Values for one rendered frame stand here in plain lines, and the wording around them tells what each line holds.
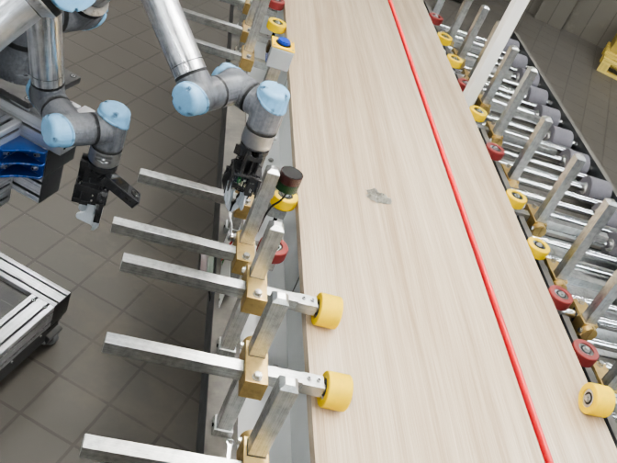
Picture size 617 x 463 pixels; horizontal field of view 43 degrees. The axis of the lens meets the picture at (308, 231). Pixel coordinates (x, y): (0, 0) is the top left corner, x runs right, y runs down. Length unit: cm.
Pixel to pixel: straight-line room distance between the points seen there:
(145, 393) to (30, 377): 38
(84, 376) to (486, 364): 139
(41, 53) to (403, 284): 109
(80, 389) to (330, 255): 106
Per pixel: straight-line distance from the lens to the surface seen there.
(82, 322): 299
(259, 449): 150
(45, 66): 187
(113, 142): 189
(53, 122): 182
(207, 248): 207
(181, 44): 175
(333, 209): 232
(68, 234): 334
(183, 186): 227
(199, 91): 172
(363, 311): 202
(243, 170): 187
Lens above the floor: 213
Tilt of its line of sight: 34 degrees down
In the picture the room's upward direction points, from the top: 24 degrees clockwise
